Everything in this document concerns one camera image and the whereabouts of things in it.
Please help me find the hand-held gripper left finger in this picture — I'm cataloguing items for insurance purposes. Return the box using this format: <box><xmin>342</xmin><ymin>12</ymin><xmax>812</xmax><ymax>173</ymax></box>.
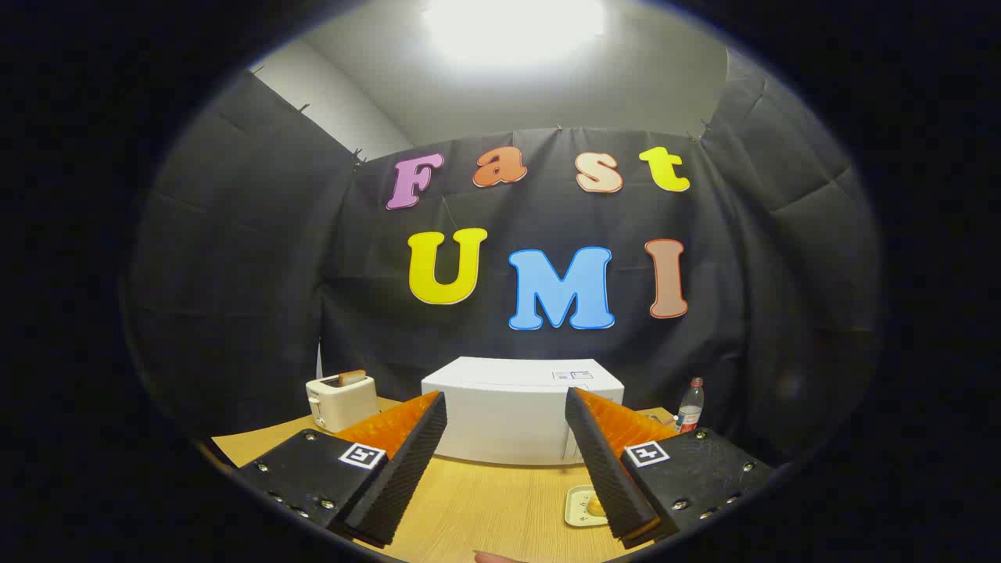
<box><xmin>231</xmin><ymin>389</ymin><xmax>449</xmax><ymax>548</ymax></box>

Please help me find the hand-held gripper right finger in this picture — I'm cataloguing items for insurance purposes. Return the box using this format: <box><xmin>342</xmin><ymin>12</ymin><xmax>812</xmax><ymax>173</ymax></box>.
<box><xmin>564</xmin><ymin>386</ymin><xmax>777</xmax><ymax>550</ymax></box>

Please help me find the white microwave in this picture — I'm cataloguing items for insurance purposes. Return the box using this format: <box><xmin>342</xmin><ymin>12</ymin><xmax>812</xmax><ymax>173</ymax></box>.
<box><xmin>421</xmin><ymin>357</ymin><xmax>626</xmax><ymax>468</ymax></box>

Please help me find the cream speckled rectangular plate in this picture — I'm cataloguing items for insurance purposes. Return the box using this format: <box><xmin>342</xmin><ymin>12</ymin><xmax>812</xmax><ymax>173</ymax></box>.
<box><xmin>565</xmin><ymin>484</ymin><xmax>611</xmax><ymax>528</ymax></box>

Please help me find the white toaster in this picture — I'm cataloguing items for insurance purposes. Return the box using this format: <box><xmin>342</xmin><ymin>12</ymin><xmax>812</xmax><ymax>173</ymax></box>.
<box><xmin>305</xmin><ymin>374</ymin><xmax>381</xmax><ymax>434</ymax></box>

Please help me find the red label plastic bottle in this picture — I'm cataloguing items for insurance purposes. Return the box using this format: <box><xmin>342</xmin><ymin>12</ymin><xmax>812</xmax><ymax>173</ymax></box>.
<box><xmin>676</xmin><ymin>377</ymin><xmax>705</xmax><ymax>435</ymax></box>

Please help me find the black backdrop cloth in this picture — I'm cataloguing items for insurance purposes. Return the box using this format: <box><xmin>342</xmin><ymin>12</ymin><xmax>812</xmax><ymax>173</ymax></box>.
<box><xmin>121</xmin><ymin>66</ymin><xmax>884</xmax><ymax>470</ymax></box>

